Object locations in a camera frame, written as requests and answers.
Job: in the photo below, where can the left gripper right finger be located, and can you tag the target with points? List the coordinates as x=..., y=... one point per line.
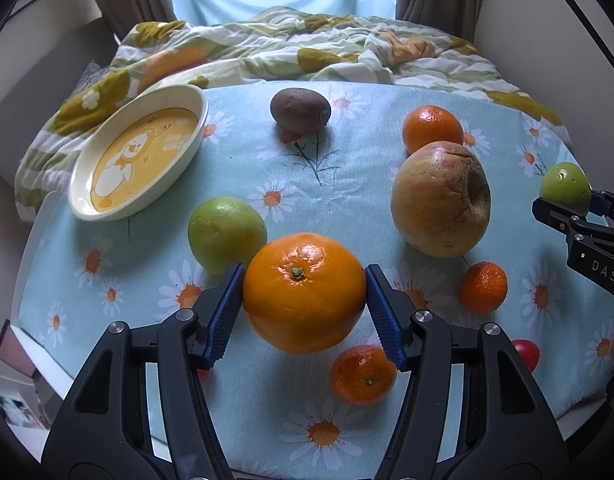
x=472, y=409

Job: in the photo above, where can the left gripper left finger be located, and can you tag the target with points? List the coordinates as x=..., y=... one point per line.
x=136, y=409

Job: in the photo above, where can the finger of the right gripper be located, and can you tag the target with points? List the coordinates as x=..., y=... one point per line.
x=568, y=222
x=602, y=203

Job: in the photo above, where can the green apple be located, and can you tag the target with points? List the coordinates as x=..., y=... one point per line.
x=566, y=185
x=224, y=230

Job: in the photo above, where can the red cherry tomato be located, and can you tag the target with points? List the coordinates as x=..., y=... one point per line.
x=528, y=351

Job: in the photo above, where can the small mandarin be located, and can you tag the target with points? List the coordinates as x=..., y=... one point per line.
x=362, y=375
x=483, y=288

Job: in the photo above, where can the large red-yellow apple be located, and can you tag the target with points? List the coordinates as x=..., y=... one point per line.
x=441, y=200

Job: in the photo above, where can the large orange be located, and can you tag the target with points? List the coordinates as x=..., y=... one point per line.
x=304, y=293

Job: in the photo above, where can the medium orange near kiwi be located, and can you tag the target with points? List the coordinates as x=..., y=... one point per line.
x=430, y=123

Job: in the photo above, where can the blue daisy tablecloth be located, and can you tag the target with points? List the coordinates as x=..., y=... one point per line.
x=274, y=412

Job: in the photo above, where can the cream oval duck plate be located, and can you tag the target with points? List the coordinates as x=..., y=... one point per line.
x=137, y=154

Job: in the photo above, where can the brown kiwi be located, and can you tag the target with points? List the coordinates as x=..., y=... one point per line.
x=301, y=111

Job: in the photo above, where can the grey headboard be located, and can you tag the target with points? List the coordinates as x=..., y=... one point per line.
x=80, y=59

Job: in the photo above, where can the green striped floral duvet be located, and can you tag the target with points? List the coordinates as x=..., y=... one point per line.
x=278, y=44

